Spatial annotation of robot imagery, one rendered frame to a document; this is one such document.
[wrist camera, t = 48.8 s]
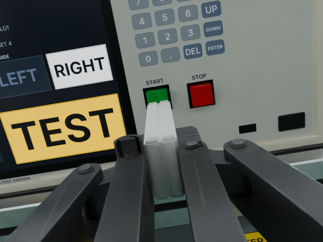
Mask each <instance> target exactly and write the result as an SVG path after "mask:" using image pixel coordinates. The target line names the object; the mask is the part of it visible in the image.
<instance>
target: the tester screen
mask: <svg viewBox="0 0 323 242"><path fill-rule="evenodd" d="M103 44H105V45H106V49H107V53H108V58H109V63H110V67H111V72H112V77H113V80H110V81H105V82H99V83H93V84H87V85H79V86H73V87H68V88H62V89H56V90H50V91H44V92H38V93H32V94H27V95H21V96H15V97H8V98H2V99H0V113H2V112H8V111H14V110H20V109H27V108H33V107H39V106H45V105H51V104H57V103H63V102H68V101H74V100H80V99H86V98H92V97H100V96H105V95H111V94H117V95H118V99H119V103H120V108H121V113H122V117H123V121H124V127H125V132H126V135H128V130H127V125H126V121H125V117H124V111H123V106H122V102H121V97H120V92H119V88H118V83H117V79H116V74H115V69H114V65H113V60H112V54H111V50H110V45H109V41H108V36H107V31H106V27H105V22H104V18H103V13H102V8H101V4H100V0H0V62H2V61H9V60H15V59H21V58H27V57H32V56H38V55H44V54H49V53H55V52H61V51H66V50H72V49H78V48H85V47H91V46H97V45H103ZM0 152H1V154H2V157H3V160H4V162H2V163H0V172H5V171H11V170H17V169H25V168H31V167H37V166H43V165H49V164H55V163H61V162H67V161H73V160H80V159H85V158H92V157H100V156H106V155H112V154H116V152H115V148H114V149H108V150H101V151H96V152H90V153H83V154H78V155H71V156H65V157H58V158H51V159H45V160H39V161H33V162H27V163H21V164H17V163H16V161H15V158H14V155H13V152H12V149H11V146H10V143H9V140H8V138H7V135H6V132H5V130H4V127H3V124H2V121H1V118H0Z"/></svg>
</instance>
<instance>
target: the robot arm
mask: <svg viewBox="0 0 323 242"><path fill-rule="evenodd" d="M113 144H114V148H115V152H116V156H117V160H116V163H115V166H113V167H111V168H108V169H104V170H102V169H101V166H100V164H97V163H90V164H89V163H87V164H83V165H81V166H80V167H78V168H76V169H74V170H73V171H72V172H71V173H70V174H69V175H68V176H67V177H66V178H65V179H64V180H63V181H62V182H61V183H60V184H59V185H58V186H57V187H56V188H55V189H54V190H53V191H52V192H51V193H50V195H49V196H48V197H47V198H46V199H45V200H44V201H43V202H42V203H41V204H40V205H39V206H38V207H37V208H36V209H35V210H34V211H33V212H32V213H31V214H30V215H29V216H28V217H27V218H26V219H25V220H24V221H23V222H22V223H21V224H20V225H19V226H18V227H17V228H16V229H15V230H14V231H13V232H12V233H11V234H10V235H9V236H8V237H7V238H6V239H5V240H4V241H3V242H155V221H154V199H157V201H158V200H164V199H168V197H169V196H172V197H173V198H177V197H183V196H184V194H185V196H186V204H187V210H188V214H189V220H190V226H191V231H192V237H193V242H248V241H247V239H246V236H245V234H244V232H243V230H242V227H241V225H240V223H239V220H238V218H237V215H236V213H235V211H234V208H233V206H232V204H231V202H232V203H233V205H234V206H235V207H236V208H237V209H238V210H239V211H240V212H241V213H242V215H243V216H244V217H245V218H246V219H247V220H248V221H249V222H250V223H251V224H252V226H253V227H254V228H255V229H256V230H257V231H258V232H259V233H260V234H261V236H262V237H263V238H264V239H265V240H266V241H267V242H323V184H321V183H319V182H318V181H316V180H315V179H313V178H311V177H310V176H308V175H306V174H305V173H303V172H301V171H300V170H298V169H297V168H295V167H293V166H291V165H290V164H288V163H286V162H285V161H283V160H282V159H280V158H278V157H277V156H275V155H273V154H272V153H270V152H269V151H267V150H265V149H264V148H262V147H260V146H259V145H257V144H255V143H254V142H252V141H250V140H245V139H235V140H231V141H228V142H226V143H225V144H224V146H223V147H224V150H212V149H208V147H207V145H206V143H205V142H203V141H202V140H201V137H200V135H199V133H198V130H197V128H195V127H193V126H188V127H182V128H176V129H175V126H174V120H173V114H172V109H171V104H170V101H168V100H164V101H160V103H157V102H152V103H149V104H148V105H147V114H146V125H145V134H142V135H138V134H129V135H125V136H122V137H119V138H117V139H116V140H114V142H113Z"/></svg>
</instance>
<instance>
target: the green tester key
mask: <svg viewBox="0 0 323 242"><path fill-rule="evenodd" d="M146 96H147V102H148V104H149V103H152V102H157V103H160V101H164V100H168V94H167V89H166V88H160V89H154V90H148V91H146ZM168 101H169V100H168Z"/></svg>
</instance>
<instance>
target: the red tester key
mask: <svg viewBox="0 0 323 242"><path fill-rule="evenodd" d="M190 93H191V100H192V105H193V107H198V106H204V105H210V104H213V95H212V86H211V83H205V84H199V85H191V86H190Z"/></svg>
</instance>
